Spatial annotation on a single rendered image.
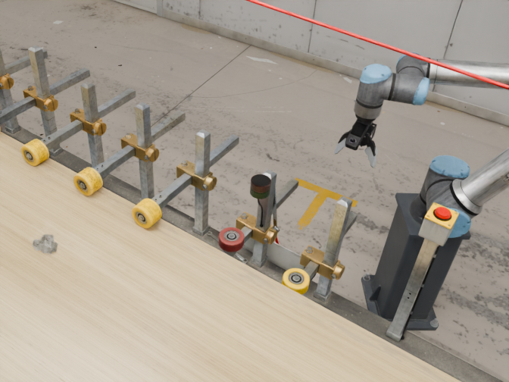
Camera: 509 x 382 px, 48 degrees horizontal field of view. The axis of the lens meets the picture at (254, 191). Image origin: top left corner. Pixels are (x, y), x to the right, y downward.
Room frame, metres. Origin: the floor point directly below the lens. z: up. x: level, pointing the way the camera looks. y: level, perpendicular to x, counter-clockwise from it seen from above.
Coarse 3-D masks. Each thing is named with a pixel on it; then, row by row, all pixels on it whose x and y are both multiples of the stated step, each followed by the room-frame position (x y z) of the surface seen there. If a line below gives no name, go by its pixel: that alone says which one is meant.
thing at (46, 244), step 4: (44, 236) 1.17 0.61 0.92; (48, 236) 1.17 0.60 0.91; (52, 236) 1.18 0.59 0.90; (36, 240) 1.15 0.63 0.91; (40, 240) 1.16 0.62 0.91; (44, 240) 1.15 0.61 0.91; (48, 240) 1.16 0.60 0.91; (52, 240) 1.16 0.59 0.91; (36, 244) 1.14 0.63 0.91; (40, 244) 1.14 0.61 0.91; (44, 244) 1.13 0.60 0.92; (48, 244) 1.15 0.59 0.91; (52, 244) 1.15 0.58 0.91; (56, 244) 1.15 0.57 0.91; (36, 248) 1.13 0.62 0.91; (40, 248) 1.13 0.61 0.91; (44, 248) 1.12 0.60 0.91; (48, 248) 1.13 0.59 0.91; (52, 248) 1.12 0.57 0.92; (56, 248) 1.14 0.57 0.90; (44, 252) 1.11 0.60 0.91; (48, 252) 1.12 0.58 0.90
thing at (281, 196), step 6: (294, 180) 1.61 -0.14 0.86; (288, 186) 1.57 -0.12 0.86; (294, 186) 1.58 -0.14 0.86; (282, 192) 1.54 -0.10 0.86; (288, 192) 1.55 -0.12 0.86; (276, 198) 1.51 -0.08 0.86; (282, 198) 1.51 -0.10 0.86; (276, 204) 1.48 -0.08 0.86; (246, 228) 1.34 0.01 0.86; (246, 234) 1.31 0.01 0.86; (246, 240) 1.31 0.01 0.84; (228, 252) 1.24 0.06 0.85; (234, 252) 1.25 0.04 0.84
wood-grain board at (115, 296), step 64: (0, 192) 1.36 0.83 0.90; (64, 192) 1.39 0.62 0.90; (0, 256) 1.09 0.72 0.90; (64, 256) 1.11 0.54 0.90; (128, 256) 1.14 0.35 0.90; (192, 256) 1.16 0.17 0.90; (0, 320) 0.87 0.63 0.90; (64, 320) 0.89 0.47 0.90; (128, 320) 0.91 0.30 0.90; (192, 320) 0.93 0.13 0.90; (256, 320) 0.95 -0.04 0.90; (320, 320) 0.97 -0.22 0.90
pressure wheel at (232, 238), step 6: (228, 228) 1.29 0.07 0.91; (234, 228) 1.29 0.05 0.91; (222, 234) 1.26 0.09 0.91; (228, 234) 1.26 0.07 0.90; (234, 234) 1.27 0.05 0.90; (240, 234) 1.27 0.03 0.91; (222, 240) 1.23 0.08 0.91; (228, 240) 1.23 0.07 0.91; (234, 240) 1.24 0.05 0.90; (240, 240) 1.24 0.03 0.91; (222, 246) 1.23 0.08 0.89; (228, 246) 1.22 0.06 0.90; (234, 246) 1.22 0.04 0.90; (240, 246) 1.23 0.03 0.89
